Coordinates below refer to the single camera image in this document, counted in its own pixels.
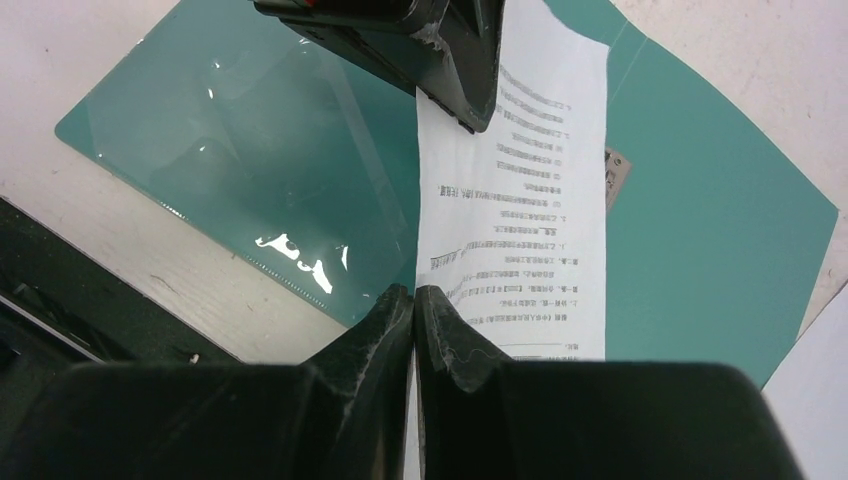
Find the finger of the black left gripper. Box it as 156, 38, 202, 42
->
254, 0, 505, 133

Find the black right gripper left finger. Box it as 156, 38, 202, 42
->
1, 285, 412, 479

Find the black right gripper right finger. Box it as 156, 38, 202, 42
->
413, 286, 802, 479

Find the white paper sheet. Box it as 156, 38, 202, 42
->
763, 288, 847, 479
414, 0, 611, 362

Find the teal plastic folder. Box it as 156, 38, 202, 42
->
55, 1, 837, 384

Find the metal folder clip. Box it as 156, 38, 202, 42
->
604, 147, 632, 213

